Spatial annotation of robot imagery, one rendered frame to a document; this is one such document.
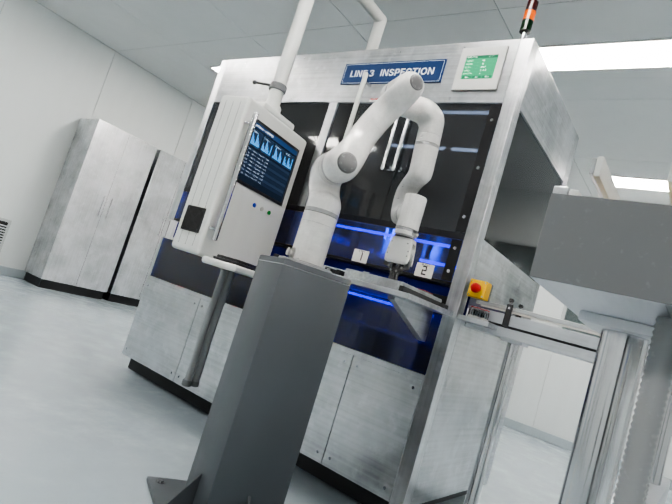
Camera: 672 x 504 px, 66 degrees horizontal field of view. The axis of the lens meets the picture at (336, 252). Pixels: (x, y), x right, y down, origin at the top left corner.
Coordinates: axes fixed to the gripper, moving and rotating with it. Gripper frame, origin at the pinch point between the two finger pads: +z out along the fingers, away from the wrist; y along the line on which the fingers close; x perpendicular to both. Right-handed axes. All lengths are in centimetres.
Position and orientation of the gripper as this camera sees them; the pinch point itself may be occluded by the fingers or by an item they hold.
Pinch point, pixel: (393, 277)
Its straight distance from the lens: 191.3
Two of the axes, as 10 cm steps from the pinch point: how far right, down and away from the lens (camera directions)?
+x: -5.6, -2.5, -7.9
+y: -7.8, -1.7, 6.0
